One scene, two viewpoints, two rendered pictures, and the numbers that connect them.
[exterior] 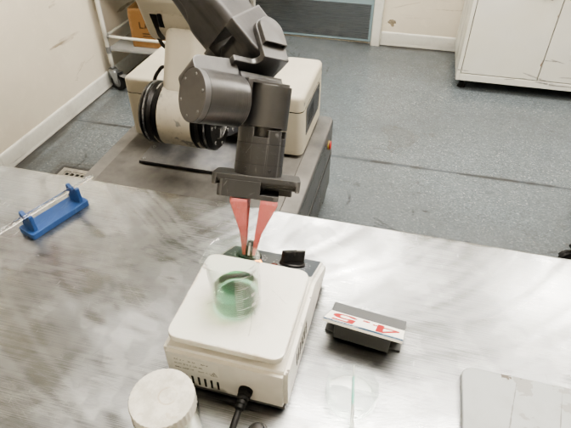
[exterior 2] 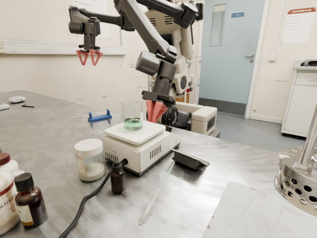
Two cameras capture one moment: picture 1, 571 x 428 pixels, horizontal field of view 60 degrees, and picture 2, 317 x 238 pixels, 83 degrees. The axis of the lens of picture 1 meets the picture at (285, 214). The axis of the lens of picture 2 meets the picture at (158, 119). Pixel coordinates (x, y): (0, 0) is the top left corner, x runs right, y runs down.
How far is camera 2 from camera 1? 0.28 m
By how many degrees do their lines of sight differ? 27
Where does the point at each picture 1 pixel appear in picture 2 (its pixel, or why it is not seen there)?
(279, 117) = (169, 74)
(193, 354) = (110, 141)
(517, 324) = (268, 175)
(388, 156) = not seen: hidden behind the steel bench
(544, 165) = not seen: outside the picture
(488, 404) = (237, 196)
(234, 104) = (151, 63)
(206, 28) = (153, 50)
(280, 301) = (149, 130)
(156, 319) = not seen: hidden behind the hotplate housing
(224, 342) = (120, 135)
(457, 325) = (235, 169)
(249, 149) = (156, 84)
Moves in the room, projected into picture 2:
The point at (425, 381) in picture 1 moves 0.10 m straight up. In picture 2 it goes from (209, 182) to (213, 142)
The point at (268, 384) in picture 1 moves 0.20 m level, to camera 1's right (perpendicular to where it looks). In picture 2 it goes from (133, 157) to (227, 176)
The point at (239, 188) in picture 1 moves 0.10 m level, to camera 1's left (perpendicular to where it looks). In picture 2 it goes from (149, 96) to (121, 93)
